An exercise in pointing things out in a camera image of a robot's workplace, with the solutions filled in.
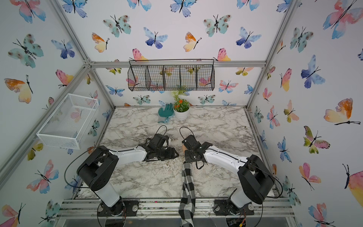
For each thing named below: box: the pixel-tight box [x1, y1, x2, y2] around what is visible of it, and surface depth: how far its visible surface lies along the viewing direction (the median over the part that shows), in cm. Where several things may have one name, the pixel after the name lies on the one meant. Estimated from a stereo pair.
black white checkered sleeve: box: [178, 160, 196, 227], surface depth 76 cm
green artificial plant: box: [171, 86, 190, 113], surface depth 106 cm
